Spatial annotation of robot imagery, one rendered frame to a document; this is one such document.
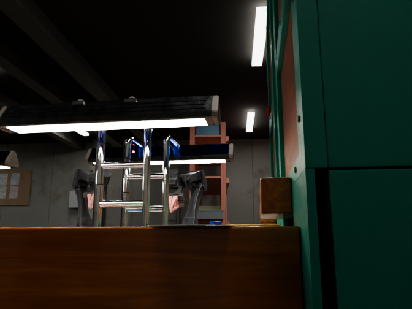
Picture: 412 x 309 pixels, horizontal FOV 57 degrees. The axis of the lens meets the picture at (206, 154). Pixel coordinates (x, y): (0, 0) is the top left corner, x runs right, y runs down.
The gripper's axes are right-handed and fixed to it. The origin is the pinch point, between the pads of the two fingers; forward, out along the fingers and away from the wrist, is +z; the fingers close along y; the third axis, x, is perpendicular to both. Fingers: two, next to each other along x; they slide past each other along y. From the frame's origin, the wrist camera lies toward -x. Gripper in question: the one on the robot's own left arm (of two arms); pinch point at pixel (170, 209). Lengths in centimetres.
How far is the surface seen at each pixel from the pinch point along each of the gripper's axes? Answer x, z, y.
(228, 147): -33.2, 2.6, 29.1
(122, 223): -19.8, 33.9, -8.7
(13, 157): -31, 2, -66
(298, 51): -90, 82, 46
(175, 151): -32.7, 4.0, 7.0
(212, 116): -67, 50, 29
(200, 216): 239, -300, -45
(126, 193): -28.1, 26.8, -7.8
